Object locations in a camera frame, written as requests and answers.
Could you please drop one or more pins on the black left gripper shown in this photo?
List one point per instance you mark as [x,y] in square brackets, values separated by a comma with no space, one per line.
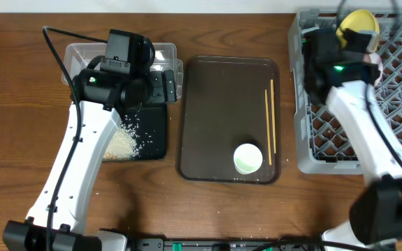
[162,86]

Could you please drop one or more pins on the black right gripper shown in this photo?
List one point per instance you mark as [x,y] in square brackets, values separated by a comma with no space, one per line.
[358,41]

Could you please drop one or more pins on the yellow plate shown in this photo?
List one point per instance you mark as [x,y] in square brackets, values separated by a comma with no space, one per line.
[358,20]

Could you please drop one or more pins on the white pink bowl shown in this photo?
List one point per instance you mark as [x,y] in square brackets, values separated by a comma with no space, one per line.
[374,58]

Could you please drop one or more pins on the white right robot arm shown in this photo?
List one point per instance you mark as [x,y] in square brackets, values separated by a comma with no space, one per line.
[376,217]

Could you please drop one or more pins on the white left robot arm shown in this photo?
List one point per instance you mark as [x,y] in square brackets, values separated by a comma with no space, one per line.
[112,86]

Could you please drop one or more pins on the clear plastic waste bin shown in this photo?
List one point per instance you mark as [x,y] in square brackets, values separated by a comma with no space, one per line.
[78,56]

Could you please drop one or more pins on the black waste tray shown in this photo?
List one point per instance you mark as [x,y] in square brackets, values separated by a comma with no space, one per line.
[154,121]

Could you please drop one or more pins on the grey dishwasher rack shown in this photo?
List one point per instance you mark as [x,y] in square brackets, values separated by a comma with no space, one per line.
[321,143]

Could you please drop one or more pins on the right wooden chopstick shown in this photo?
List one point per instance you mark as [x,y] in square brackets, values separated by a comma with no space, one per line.
[273,114]

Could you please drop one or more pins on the wooden chopstick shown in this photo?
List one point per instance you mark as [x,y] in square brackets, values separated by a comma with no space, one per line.
[268,128]
[273,114]

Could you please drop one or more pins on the left wooden chopstick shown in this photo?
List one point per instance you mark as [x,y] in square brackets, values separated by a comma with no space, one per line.
[268,128]

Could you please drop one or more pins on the spilled rice pile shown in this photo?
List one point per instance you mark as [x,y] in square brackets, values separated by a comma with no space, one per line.
[127,141]

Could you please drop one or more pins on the dark brown serving tray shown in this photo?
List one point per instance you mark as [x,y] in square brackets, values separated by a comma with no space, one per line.
[223,107]

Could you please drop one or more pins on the white green cup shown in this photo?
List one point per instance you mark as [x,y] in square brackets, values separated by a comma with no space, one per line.
[247,158]

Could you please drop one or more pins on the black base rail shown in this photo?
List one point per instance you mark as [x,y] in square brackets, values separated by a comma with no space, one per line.
[158,244]

